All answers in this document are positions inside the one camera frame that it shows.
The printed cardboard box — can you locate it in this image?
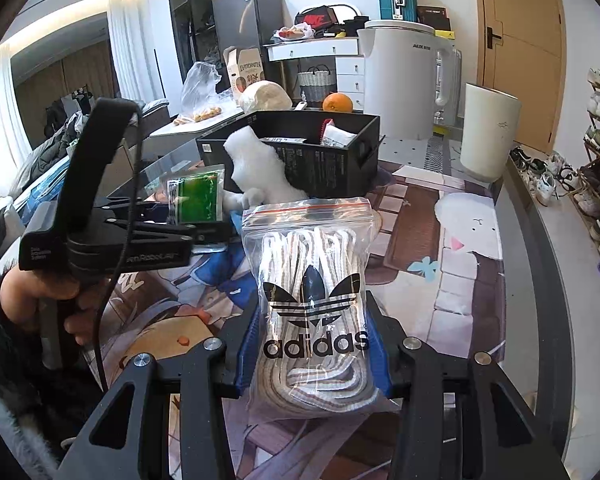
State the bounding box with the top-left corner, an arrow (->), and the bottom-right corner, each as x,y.
223,46 -> 263,106

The grey side table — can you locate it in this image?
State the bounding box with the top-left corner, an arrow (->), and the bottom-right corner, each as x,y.
147,102 -> 251,161

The white oval mirror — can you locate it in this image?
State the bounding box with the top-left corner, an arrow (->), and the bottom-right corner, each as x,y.
325,4 -> 361,21

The white tall appliance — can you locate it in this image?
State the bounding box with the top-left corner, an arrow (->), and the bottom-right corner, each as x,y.
356,20 -> 458,141

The clear plastic bag with snacks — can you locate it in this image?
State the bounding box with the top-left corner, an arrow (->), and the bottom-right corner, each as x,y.
174,61 -> 223,125

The grey fridge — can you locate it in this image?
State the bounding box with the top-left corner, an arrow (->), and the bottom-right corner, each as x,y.
211,0 -> 286,93

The orange fruit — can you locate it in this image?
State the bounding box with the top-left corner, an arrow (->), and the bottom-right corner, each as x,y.
322,92 -> 354,113

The zip bag of white laces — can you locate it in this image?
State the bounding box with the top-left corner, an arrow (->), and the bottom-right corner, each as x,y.
241,197 -> 398,418

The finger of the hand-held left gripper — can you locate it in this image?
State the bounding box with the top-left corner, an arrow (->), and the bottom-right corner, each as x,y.
94,196 -> 181,223
125,222 -> 241,257

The wooden door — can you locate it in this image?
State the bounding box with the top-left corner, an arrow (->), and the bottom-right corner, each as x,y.
472,0 -> 568,153

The green printed packet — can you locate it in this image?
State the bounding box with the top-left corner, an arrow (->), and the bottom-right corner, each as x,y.
166,165 -> 226,226

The black storage box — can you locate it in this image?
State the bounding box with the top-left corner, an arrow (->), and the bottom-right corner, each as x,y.
196,111 -> 382,198

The wicker basket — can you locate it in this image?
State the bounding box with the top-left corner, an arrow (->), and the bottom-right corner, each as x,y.
296,66 -> 337,106

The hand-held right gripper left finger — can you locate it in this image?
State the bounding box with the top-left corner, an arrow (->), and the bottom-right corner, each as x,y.
67,295 -> 261,480

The white bag with red food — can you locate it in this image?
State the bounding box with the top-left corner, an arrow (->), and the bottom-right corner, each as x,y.
275,25 -> 315,42

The person's left forearm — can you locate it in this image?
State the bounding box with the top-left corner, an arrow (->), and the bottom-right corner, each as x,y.
0,260 -> 66,480

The group of shoes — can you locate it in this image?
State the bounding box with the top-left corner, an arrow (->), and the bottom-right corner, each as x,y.
509,67 -> 600,256

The white foam wrap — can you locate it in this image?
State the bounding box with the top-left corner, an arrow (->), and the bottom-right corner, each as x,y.
222,126 -> 308,213

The white cylinder appliance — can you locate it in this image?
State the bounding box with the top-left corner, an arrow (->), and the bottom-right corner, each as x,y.
459,82 -> 523,184

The red and black bag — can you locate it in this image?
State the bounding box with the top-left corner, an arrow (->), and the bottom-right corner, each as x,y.
294,5 -> 335,30

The printed table mat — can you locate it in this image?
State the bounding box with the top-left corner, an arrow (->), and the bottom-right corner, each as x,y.
95,135 -> 511,480

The white dresser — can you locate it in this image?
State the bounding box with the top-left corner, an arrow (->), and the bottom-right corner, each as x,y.
266,36 -> 366,111

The white plastic bag bundle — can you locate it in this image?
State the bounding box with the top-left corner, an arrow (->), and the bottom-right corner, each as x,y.
238,80 -> 293,112

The person's left hand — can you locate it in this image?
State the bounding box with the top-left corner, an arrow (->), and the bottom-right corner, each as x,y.
0,266 -> 99,347

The dark flat box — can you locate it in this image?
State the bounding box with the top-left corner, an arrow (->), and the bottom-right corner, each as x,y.
416,6 -> 451,31

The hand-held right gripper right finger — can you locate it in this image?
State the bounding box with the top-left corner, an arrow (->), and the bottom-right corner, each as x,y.
365,292 -> 571,480

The red snack packet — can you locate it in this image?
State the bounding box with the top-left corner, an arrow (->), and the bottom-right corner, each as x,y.
320,117 -> 357,148

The white curtain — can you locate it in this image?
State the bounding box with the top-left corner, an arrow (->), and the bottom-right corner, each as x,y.
105,0 -> 168,106

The wooden shoe rack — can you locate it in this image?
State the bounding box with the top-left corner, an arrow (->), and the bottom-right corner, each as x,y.
577,67 -> 600,256

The dark glass wardrobe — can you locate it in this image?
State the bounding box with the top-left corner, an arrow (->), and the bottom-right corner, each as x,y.
166,0 -> 216,106

